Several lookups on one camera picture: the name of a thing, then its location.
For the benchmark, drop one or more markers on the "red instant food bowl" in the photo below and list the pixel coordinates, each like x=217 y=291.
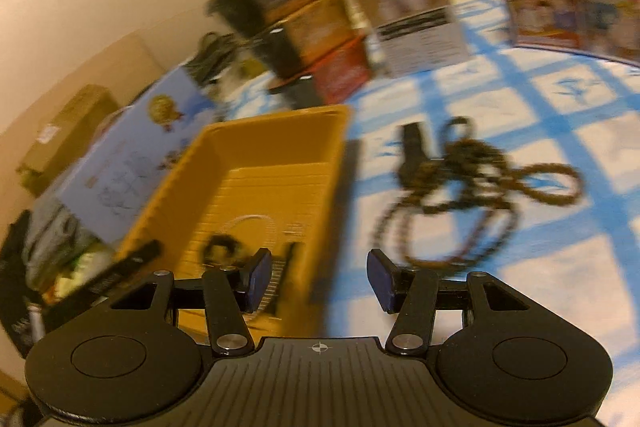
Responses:
x=345 y=72

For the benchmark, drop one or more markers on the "taped brown cardboard box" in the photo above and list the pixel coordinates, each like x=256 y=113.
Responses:
x=65 y=132

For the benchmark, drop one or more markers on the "small white product box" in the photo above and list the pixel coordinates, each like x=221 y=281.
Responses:
x=410 y=7

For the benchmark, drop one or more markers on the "dark cloth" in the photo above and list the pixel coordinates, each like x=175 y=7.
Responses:
x=15 y=267

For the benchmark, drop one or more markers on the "yellow plastic tray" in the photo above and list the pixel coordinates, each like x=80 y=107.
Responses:
x=260 y=187

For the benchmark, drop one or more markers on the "black bowl with orange label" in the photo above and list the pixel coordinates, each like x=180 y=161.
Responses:
x=320 y=27

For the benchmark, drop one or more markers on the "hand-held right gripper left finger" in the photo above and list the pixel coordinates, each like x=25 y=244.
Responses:
x=260 y=279

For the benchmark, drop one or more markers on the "black oblong object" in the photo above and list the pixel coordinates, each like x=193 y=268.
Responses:
x=412 y=152

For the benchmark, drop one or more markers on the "cow print milk carton box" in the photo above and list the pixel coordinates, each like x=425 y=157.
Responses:
x=140 y=147

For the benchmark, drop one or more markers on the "grey fabric bundle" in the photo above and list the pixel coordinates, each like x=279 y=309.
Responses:
x=55 y=232

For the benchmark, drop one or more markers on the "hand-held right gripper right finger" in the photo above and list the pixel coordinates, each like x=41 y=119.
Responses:
x=382 y=279

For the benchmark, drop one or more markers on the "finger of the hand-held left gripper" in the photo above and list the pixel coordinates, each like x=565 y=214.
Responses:
x=125 y=268

